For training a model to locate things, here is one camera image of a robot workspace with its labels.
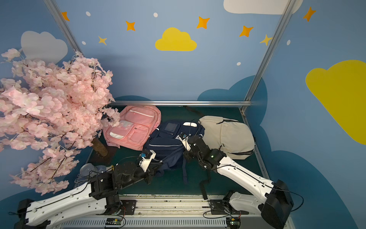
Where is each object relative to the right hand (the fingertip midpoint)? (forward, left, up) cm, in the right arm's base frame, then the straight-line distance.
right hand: (188, 144), depth 80 cm
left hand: (-13, +13, +4) cm, 19 cm away
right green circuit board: (-33, -25, -20) cm, 47 cm away
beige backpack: (+16, -33, -16) cm, 40 cm away
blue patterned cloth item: (-18, +63, -16) cm, 68 cm away
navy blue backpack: (+9, +16, -9) cm, 21 cm away
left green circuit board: (-37, +37, -18) cm, 55 cm away
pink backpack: (+22, +40, -12) cm, 47 cm away
